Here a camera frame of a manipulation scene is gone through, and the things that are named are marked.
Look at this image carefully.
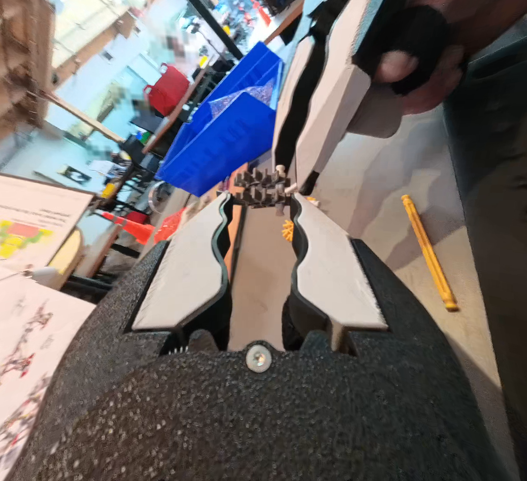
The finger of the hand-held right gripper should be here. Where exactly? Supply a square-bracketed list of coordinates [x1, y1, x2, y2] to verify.
[272, 34, 318, 173]
[294, 0, 381, 195]

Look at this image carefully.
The grey connector assembly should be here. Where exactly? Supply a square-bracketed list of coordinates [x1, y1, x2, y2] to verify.
[234, 165, 297, 216]

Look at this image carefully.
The instruction booklet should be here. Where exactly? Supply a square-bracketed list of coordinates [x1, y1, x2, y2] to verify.
[0, 174, 96, 471]

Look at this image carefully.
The black metal pole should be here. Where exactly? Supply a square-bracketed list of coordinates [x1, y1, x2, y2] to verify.
[152, 0, 244, 60]

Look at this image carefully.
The clear plastic bag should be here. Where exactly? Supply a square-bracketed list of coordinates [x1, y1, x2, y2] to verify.
[208, 77, 276, 119]

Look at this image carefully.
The blue plastic bin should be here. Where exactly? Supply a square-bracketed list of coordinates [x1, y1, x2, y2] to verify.
[191, 41, 285, 119]
[156, 91, 277, 197]

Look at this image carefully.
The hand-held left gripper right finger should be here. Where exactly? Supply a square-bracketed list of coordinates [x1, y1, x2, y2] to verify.
[290, 193, 389, 351]

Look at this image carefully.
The red bag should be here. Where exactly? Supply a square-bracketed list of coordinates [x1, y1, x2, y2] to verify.
[143, 63, 191, 117]

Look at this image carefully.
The yellow plastic rod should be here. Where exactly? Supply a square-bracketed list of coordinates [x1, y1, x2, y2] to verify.
[401, 194, 459, 312]

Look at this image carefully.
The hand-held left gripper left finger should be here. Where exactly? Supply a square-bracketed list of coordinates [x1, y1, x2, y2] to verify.
[131, 192, 233, 331]

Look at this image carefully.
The orange traffic cone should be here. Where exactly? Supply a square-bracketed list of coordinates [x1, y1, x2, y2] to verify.
[101, 211, 155, 244]

